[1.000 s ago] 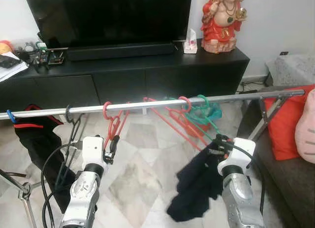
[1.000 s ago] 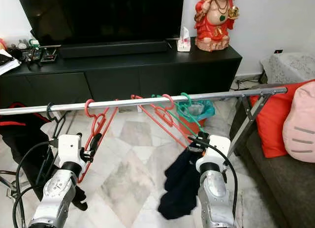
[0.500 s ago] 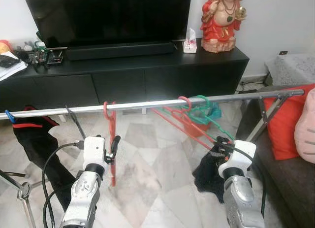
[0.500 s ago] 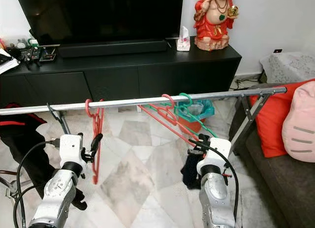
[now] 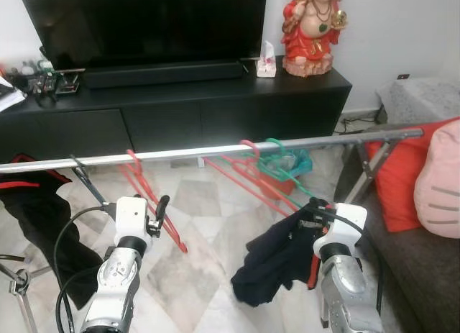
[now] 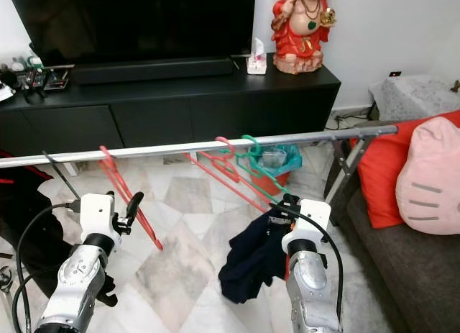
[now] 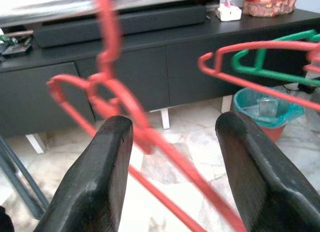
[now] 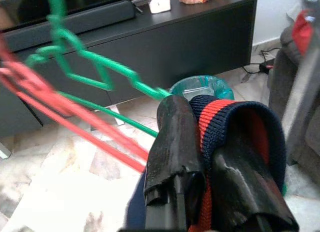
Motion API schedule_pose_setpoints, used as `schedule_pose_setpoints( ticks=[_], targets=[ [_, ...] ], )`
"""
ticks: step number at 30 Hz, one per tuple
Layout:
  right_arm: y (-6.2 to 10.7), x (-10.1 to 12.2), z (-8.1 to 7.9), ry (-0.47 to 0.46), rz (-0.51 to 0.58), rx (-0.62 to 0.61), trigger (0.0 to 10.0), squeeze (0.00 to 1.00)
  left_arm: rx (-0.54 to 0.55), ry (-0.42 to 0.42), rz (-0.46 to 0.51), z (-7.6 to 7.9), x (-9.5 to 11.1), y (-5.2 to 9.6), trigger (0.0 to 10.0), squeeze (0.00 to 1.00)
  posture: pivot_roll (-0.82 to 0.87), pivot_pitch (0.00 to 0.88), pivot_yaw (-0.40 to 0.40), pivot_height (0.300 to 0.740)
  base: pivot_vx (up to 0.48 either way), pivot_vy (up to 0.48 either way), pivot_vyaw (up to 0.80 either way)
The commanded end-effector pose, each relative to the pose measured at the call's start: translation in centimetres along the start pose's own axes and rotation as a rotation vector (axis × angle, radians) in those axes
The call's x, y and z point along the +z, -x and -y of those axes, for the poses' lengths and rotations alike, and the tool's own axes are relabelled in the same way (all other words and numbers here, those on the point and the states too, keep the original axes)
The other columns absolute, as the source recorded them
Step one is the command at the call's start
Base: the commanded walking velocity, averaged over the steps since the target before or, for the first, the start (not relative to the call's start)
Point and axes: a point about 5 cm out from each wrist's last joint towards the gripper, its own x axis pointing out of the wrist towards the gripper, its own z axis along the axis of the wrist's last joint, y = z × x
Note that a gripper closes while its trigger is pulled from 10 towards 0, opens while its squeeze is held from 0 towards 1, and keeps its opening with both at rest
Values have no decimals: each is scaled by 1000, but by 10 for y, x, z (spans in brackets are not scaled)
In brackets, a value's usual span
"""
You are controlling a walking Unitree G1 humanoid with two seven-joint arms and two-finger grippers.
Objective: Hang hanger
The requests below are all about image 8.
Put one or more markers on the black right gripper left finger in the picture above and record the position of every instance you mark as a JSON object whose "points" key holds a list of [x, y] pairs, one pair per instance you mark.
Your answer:
{"points": [[175, 146]]}

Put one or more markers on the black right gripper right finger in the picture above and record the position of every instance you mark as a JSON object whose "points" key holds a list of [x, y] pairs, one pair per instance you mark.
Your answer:
{"points": [[250, 202]]}

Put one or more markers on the navy shirt red striped collar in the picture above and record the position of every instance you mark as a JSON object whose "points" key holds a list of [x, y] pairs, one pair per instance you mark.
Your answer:
{"points": [[272, 131]]}

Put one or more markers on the green plastic hanger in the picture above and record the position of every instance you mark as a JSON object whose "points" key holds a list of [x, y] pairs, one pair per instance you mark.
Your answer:
{"points": [[110, 63]]}

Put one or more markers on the red plastic hanger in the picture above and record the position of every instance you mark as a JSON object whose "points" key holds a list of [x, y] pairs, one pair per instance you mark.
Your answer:
{"points": [[32, 81]]}

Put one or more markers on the orange bin teal bag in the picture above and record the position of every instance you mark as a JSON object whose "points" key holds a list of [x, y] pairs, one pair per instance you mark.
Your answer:
{"points": [[220, 89]]}

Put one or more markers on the black TV cabinet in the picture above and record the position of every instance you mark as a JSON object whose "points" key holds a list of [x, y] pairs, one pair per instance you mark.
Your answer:
{"points": [[187, 41]]}

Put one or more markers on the grey fabric sofa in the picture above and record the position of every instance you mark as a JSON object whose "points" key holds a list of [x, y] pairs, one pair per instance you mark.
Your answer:
{"points": [[277, 91]]}

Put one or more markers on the silver metal clothes rack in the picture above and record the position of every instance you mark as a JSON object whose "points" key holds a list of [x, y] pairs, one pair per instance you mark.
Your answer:
{"points": [[300, 96]]}

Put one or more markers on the white tissue box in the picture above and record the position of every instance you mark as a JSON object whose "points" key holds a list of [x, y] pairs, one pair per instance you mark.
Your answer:
{"points": [[160, 5]]}

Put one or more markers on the red cushion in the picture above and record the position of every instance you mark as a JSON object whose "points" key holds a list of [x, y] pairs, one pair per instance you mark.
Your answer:
{"points": [[301, 34]]}

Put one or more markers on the black television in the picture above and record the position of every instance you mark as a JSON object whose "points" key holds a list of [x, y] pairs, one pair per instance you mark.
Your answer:
{"points": [[30, 6]]}

